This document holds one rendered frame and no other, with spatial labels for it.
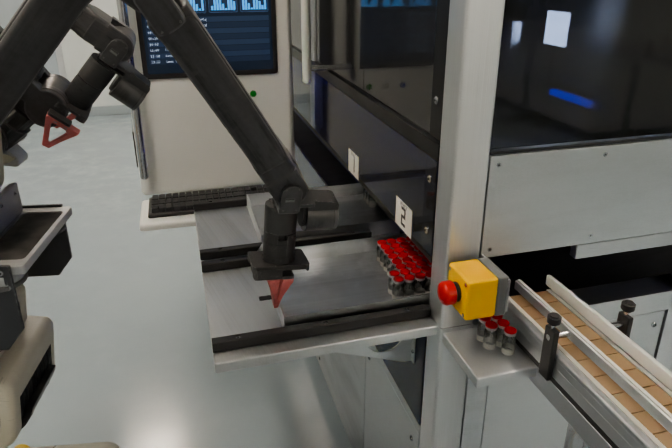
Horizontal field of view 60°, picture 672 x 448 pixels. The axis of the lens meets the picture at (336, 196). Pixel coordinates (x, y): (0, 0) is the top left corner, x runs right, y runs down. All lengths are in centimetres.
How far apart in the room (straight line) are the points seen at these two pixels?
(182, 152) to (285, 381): 98
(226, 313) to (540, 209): 60
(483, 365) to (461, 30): 54
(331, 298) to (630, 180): 59
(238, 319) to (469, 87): 58
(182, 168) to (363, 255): 80
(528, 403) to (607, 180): 48
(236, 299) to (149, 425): 115
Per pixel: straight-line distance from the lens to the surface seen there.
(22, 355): 130
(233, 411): 226
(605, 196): 115
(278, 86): 188
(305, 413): 222
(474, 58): 92
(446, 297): 96
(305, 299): 116
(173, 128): 188
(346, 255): 132
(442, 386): 118
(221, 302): 118
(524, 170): 102
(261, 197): 159
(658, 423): 93
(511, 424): 133
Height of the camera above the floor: 150
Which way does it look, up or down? 22 degrees down
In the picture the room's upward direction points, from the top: straight up
